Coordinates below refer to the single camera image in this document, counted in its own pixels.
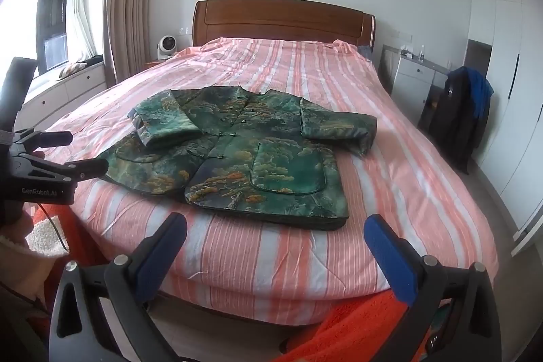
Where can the grey white desk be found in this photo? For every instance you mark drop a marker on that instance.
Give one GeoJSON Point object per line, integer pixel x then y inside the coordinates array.
{"type": "Point", "coordinates": [409, 78]}

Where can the dark framed window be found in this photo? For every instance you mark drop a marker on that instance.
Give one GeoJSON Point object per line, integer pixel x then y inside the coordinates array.
{"type": "Point", "coordinates": [53, 5]}

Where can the white window seat cabinet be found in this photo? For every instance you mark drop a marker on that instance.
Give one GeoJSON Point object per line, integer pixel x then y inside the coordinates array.
{"type": "Point", "coordinates": [76, 86]}

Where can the patterned cushion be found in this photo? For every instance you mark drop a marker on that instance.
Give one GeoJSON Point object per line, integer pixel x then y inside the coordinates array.
{"type": "Point", "coordinates": [70, 69]}

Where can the white sheer curtain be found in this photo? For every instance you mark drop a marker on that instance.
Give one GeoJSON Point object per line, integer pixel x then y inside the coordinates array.
{"type": "Point", "coordinates": [78, 5]}

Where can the person's orange fleece clothing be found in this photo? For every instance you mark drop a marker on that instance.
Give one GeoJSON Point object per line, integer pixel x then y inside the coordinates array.
{"type": "Point", "coordinates": [360, 324]}

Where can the green patterned jacket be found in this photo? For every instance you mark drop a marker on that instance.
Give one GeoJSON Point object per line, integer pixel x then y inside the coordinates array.
{"type": "Point", "coordinates": [271, 158]}

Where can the blue hanging garment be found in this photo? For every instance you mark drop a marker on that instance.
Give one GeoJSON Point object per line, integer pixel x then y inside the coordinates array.
{"type": "Point", "coordinates": [481, 90]}

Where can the brown curtain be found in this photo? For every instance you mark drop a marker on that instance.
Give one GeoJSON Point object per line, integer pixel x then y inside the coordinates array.
{"type": "Point", "coordinates": [127, 5]}

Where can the person's left hand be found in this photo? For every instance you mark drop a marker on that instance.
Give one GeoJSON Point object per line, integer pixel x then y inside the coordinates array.
{"type": "Point", "coordinates": [23, 223]}

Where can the black hanging jacket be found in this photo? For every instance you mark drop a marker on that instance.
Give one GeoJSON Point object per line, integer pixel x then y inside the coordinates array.
{"type": "Point", "coordinates": [454, 120]}

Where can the wooden nightstand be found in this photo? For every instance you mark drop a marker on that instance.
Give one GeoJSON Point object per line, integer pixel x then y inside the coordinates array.
{"type": "Point", "coordinates": [152, 64]}

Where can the pink striped bed cover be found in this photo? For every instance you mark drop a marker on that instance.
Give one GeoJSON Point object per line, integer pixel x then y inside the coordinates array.
{"type": "Point", "coordinates": [297, 61]}

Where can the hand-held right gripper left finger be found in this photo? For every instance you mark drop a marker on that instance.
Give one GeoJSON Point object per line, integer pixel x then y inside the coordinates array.
{"type": "Point", "coordinates": [163, 256]}

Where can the grey blue pillow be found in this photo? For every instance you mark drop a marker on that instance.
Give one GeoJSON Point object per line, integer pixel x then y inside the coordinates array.
{"type": "Point", "coordinates": [365, 52]}

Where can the wooden headboard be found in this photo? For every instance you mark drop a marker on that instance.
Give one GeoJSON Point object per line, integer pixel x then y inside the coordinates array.
{"type": "Point", "coordinates": [280, 18]}

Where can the white wardrobe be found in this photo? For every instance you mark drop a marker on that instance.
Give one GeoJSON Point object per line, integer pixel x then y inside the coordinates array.
{"type": "Point", "coordinates": [505, 90]}

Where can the person's left forearm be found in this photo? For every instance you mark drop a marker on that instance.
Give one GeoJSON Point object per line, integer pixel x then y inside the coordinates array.
{"type": "Point", "coordinates": [25, 273]}

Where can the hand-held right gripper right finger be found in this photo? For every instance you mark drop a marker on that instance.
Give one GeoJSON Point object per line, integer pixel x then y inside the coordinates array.
{"type": "Point", "coordinates": [388, 256]}

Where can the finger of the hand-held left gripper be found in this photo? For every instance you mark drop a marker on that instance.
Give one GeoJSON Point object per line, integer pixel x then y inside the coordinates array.
{"type": "Point", "coordinates": [51, 138]}
{"type": "Point", "coordinates": [89, 169]}

